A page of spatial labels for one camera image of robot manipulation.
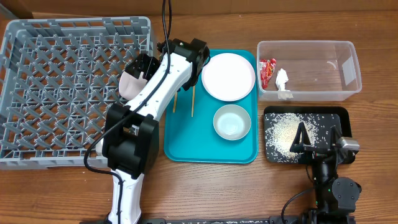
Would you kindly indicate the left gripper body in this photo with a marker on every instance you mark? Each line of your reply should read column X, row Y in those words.
column 153, row 65

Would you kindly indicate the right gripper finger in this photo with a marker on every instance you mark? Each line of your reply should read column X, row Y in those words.
column 301, row 140
column 334, row 137

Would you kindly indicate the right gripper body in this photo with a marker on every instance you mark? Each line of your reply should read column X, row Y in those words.
column 312, row 157

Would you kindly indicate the rice grains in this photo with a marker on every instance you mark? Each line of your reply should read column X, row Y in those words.
column 281, row 128

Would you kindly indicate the pink-white bowl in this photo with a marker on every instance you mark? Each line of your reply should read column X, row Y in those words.
column 129, row 86

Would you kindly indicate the wooden chopstick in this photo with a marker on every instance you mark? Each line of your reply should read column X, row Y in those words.
column 175, row 102
column 193, row 100

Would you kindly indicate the white tissue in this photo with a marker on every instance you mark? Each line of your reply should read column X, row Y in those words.
column 281, row 80

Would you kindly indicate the grey metal bowl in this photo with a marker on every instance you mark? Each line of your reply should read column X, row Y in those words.
column 232, row 122

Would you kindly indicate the red snack wrapper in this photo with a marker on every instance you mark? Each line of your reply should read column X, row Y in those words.
column 267, row 68

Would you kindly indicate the large white plate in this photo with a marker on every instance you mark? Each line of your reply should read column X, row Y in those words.
column 228, row 77

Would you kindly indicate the white paper cup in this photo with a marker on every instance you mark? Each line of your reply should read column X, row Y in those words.
column 99, row 148

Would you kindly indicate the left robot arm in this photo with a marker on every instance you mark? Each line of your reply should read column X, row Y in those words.
column 132, row 141

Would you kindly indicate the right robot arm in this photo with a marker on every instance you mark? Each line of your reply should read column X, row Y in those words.
column 335, row 196

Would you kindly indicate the black waste tray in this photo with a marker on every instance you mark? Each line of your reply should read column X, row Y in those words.
column 344, row 125

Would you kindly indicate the clear plastic bin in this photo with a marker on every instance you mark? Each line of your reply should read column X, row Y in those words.
column 318, row 70

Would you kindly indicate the grey plastic dish rack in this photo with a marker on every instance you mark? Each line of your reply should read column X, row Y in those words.
column 58, row 78

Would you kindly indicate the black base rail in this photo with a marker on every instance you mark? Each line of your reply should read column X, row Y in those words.
column 270, row 220

